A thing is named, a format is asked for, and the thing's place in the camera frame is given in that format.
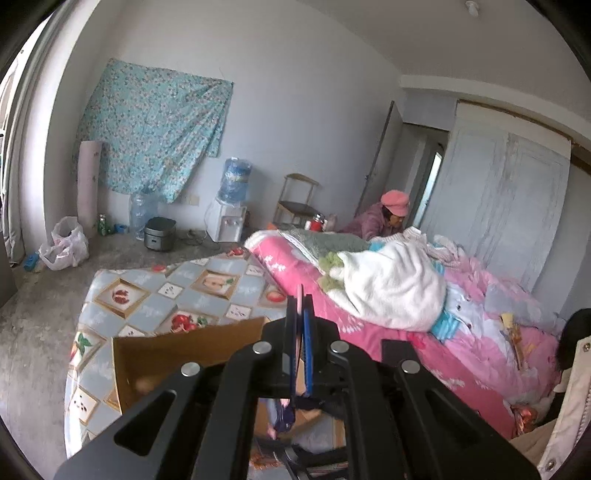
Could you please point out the brown cardboard box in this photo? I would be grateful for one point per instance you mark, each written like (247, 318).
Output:
(142, 363)

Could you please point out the pink floral quilt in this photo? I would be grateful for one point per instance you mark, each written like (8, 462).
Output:
(486, 379)

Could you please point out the black rice cooker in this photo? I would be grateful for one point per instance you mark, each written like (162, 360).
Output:
(159, 234)

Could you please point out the fruit-pattern blue tablecloth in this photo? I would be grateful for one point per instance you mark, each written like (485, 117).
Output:
(224, 289)

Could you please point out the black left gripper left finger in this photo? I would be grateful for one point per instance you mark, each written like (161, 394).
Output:
(282, 336)

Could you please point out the blue water bottle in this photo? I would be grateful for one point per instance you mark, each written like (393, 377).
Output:
(234, 181)

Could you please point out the clear plastic water jug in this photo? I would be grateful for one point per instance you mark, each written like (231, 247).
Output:
(143, 206)

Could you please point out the wooden chair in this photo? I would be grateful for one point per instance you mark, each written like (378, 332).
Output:
(297, 212)

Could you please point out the white wardrobe door panel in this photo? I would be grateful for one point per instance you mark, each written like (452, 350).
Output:
(500, 191)

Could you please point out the white water dispenser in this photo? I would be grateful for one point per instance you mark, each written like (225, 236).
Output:
(224, 222)

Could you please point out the person in pink hat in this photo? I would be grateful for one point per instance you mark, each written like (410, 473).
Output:
(383, 218)

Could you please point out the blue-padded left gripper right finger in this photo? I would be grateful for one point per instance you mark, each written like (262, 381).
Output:
(321, 375)

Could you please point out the beige jacket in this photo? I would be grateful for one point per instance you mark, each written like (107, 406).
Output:
(561, 449)

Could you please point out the white fluffy blanket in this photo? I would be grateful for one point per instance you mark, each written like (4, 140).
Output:
(395, 287)

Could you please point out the rolled pink mat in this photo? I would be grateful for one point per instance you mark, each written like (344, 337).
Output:
(87, 186)

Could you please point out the white plastic bag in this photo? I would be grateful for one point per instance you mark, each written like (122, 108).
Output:
(68, 247)

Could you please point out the teal floral hanging cloth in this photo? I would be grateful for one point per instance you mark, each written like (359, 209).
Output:
(155, 126)

